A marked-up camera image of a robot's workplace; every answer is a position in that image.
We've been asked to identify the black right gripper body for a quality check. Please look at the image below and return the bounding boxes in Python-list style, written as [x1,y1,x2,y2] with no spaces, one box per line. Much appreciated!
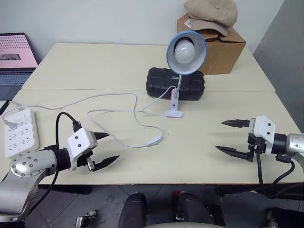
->
[247,133,267,159]

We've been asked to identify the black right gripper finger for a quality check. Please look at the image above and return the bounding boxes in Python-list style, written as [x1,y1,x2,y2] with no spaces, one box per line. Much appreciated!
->
[215,145,254,163]
[221,119,250,129]

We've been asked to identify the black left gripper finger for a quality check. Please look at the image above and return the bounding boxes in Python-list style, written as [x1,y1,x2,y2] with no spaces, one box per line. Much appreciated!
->
[92,155,120,172]
[93,132,111,142]

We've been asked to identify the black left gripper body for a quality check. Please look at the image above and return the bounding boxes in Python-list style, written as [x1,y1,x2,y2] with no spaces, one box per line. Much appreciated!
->
[77,151,97,172]

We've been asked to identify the blue shade clip desk lamp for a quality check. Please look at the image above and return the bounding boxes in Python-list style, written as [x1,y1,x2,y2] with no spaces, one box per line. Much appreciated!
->
[164,30,209,119]

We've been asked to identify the dark rounded shape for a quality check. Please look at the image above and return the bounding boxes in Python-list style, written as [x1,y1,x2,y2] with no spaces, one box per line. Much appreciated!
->
[118,192,147,228]
[171,190,216,226]

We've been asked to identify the brown cardboard box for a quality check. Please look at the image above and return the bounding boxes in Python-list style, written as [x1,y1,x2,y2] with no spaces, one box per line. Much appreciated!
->
[176,11,247,76]

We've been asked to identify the white power strip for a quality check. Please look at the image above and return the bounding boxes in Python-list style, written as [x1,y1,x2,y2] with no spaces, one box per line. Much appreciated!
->
[4,108,41,159]

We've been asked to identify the dark bundle with pale patch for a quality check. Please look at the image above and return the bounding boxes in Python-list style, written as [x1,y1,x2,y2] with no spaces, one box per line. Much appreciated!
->
[265,207,304,228]

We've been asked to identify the black ribbed hard case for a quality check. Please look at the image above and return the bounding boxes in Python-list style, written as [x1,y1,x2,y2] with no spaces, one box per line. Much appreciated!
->
[145,67,206,102]

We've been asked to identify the white power plug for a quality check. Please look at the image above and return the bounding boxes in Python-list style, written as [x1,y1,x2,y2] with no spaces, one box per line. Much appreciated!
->
[2,117,19,132]

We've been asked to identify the white round light bulb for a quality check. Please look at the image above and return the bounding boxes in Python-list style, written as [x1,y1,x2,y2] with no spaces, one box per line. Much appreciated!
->
[174,39,196,64]

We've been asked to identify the tan brimmed cap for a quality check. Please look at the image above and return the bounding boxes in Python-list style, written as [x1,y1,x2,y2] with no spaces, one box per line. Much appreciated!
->
[187,17,235,37]

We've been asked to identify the laptop with pink screen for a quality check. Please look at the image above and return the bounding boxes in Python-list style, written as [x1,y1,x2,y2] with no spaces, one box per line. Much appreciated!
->
[0,32,39,102]

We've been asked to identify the beige newsboy cap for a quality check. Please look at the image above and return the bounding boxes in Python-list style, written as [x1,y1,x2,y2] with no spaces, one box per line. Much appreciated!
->
[183,0,238,27]

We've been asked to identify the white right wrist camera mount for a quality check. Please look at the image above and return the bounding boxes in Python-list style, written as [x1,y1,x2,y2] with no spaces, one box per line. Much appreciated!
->
[247,115,276,157]

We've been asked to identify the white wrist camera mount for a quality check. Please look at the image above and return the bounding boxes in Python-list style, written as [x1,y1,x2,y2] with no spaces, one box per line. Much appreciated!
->
[64,128,98,172]
[247,115,276,157]

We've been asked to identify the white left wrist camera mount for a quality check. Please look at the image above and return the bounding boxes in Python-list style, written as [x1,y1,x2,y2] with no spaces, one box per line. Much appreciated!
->
[64,128,98,172]

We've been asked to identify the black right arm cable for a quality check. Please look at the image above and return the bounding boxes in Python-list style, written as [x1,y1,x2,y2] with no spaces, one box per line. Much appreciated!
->
[244,152,304,200]

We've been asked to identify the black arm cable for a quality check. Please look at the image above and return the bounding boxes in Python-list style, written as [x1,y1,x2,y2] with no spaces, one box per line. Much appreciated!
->
[22,112,83,216]
[244,152,304,200]

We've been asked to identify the black table frame bar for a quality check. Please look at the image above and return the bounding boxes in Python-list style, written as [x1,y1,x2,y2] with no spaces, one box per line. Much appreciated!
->
[214,184,304,200]

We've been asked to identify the white lamp power cord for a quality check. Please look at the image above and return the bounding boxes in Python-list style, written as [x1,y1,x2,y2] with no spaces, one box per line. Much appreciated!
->
[1,85,177,149]

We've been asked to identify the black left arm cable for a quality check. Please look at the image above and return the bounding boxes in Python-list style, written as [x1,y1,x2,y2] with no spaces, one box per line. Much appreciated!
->
[22,112,83,216]

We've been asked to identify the white inline cord switch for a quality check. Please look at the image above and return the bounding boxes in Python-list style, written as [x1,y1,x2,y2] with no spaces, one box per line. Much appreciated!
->
[145,133,165,148]

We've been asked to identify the small metal bracket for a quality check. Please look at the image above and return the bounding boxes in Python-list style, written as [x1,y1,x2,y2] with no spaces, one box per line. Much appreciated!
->
[75,209,97,228]

